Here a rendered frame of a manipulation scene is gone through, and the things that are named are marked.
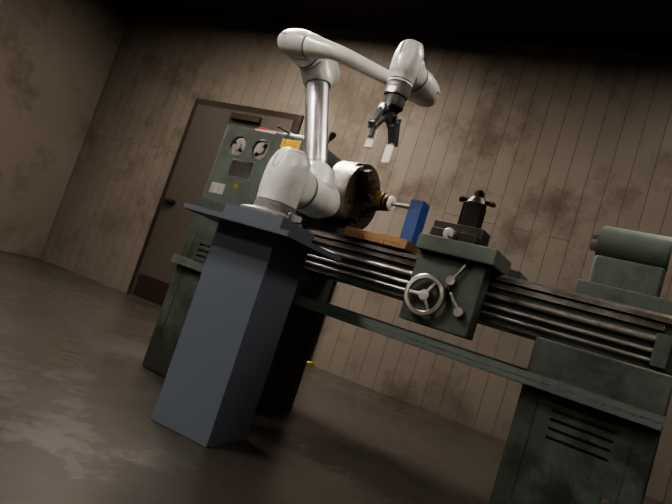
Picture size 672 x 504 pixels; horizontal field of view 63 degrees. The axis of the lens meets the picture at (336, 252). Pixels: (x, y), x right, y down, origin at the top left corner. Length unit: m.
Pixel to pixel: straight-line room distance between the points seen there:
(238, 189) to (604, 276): 1.61
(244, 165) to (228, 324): 1.01
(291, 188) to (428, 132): 3.01
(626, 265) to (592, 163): 2.57
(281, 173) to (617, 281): 1.22
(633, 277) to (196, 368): 1.51
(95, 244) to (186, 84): 2.00
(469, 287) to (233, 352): 0.85
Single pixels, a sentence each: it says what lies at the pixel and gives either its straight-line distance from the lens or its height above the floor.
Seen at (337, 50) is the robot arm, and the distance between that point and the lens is 2.20.
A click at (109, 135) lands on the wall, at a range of 6.83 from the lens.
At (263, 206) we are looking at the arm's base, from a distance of 1.96.
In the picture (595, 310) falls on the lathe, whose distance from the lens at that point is 2.00.
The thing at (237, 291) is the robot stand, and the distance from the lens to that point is 1.89.
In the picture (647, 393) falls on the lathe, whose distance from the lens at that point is 1.89.
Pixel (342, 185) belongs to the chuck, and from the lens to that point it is 2.43.
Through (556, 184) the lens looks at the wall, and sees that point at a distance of 4.55.
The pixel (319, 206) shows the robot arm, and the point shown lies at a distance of 2.12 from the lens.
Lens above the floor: 0.59
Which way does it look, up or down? 5 degrees up
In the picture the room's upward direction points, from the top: 18 degrees clockwise
